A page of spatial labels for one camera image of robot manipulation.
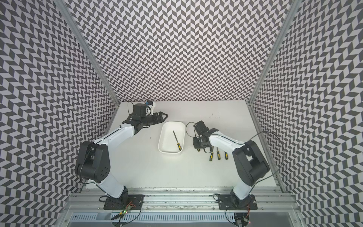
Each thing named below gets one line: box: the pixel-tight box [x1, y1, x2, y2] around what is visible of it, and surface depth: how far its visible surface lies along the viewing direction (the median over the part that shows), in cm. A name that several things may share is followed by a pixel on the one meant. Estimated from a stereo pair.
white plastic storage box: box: [157, 121, 186, 155], surface depth 98 cm
